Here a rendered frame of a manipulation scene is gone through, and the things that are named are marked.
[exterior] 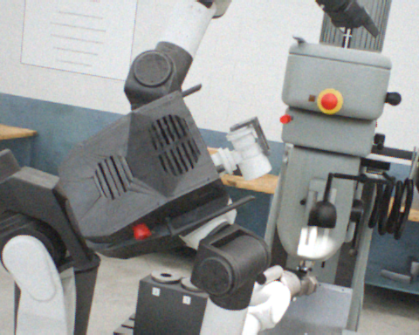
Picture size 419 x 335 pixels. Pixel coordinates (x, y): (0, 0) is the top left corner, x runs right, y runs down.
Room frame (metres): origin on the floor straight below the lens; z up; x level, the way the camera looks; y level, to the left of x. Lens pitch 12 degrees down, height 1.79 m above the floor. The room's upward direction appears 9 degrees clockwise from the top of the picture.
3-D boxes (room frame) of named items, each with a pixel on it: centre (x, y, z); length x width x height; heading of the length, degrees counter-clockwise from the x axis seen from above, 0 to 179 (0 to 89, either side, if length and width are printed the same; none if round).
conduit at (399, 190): (1.97, -0.41, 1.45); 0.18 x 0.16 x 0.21; 171
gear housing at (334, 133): (1.78, -0.18, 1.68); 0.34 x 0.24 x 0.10; 171
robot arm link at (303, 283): (1.65, -0.13, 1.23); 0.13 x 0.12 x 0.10; 62
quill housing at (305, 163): (1.74, -0.18, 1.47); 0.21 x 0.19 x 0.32; 81
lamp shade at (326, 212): (1.54, -0.18, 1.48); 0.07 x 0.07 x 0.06
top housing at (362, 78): (1.75, -0.18, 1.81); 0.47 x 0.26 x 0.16; 171
